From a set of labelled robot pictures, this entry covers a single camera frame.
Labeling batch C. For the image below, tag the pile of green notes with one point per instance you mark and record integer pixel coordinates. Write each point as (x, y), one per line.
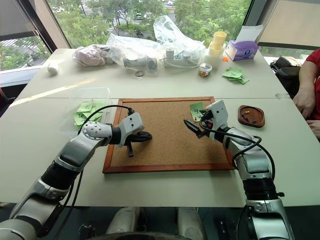
(235, 74)

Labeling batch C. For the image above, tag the green sticky note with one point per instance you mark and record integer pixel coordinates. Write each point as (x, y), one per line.
(99, 103)
(79, 119)
(85, 107)

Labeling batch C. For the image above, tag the grey cylindrical device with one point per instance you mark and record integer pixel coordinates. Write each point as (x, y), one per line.
(140, 61)

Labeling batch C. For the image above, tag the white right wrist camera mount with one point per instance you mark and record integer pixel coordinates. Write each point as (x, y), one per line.
(218, 113)

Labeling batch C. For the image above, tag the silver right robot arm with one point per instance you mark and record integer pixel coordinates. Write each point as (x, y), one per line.
(255, 165)

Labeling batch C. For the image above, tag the brown wooden tray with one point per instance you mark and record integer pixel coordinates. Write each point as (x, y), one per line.
(251, 116)

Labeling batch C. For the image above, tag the clear plastic box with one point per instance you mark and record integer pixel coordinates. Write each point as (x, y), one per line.
(85, 110)

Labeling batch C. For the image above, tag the clear jar of pushpins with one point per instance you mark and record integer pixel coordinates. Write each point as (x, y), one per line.
(205, 70)

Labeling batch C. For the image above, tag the black bag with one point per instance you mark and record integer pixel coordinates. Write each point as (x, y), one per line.
(286, 71)

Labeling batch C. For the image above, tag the person's bare hand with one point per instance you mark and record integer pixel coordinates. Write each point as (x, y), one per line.
(303, 102)

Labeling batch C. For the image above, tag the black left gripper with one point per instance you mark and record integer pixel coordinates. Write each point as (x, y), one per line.
(137, 137)

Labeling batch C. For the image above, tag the white tissue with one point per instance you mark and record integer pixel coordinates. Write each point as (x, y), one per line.
(250, 33)

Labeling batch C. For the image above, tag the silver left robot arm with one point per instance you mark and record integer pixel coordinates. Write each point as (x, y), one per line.
(75, 150)

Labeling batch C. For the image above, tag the person's bare forearm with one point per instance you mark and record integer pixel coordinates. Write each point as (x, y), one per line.
(308, 75)

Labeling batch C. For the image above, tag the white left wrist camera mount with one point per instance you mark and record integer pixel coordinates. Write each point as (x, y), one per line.
(131, 125)

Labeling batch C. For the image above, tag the white power strip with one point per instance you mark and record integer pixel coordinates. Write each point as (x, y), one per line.
(181, 58)

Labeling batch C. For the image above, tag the bag with pink contents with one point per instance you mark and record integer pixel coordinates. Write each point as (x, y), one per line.
(90, 55)

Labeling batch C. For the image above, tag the small white roll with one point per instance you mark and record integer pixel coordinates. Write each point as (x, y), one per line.
(53, 68)

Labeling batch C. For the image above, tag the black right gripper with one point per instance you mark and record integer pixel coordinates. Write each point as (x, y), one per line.
(208, 122)

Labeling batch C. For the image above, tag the green note with writing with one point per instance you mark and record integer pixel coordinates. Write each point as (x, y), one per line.
(196, 108)

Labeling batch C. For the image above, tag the purple tissue box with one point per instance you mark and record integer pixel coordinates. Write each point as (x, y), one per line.
(241, 51)

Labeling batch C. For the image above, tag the small orange pushpin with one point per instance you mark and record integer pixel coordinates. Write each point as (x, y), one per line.
(225, 59)

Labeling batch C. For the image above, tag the clear plastic bag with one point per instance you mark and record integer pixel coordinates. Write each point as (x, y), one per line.
(130, 47)
(172, 35)

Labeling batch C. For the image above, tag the person's red shirt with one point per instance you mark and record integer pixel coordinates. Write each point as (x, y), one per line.
(314, 56)

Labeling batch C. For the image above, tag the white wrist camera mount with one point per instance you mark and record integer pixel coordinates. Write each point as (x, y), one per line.
(131, 125)
(218, 113)

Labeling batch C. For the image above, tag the wood-framed cork board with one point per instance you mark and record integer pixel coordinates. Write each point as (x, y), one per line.
(170, 140)

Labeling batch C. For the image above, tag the pale yellow plastic cup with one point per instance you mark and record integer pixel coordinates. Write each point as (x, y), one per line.
(219, 38)
(215, 51)

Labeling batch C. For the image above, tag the pale rounded robot leg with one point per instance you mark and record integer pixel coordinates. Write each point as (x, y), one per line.
(123, 220)
(190, 221)

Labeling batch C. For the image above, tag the purple pushpin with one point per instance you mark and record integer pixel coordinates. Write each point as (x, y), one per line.
(245, 116)

